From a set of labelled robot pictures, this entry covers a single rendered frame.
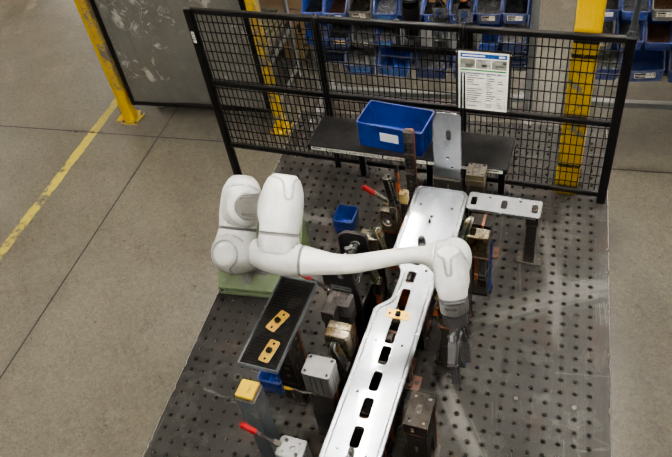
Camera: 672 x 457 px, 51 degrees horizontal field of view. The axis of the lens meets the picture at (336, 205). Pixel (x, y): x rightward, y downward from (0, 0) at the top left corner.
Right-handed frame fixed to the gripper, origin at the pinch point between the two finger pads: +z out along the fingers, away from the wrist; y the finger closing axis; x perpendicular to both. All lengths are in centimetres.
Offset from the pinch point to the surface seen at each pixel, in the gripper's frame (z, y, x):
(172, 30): -111, -200, -228
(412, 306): -9.6, -23.1, -22.2
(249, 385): -9, 33, -58
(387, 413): 8.7, 15.2, -21.0
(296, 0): -117, -296, -183
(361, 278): -15, -33, -45
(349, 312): -12.7, -10.5, -41.1
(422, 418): 8.4, 16.1, -9.2
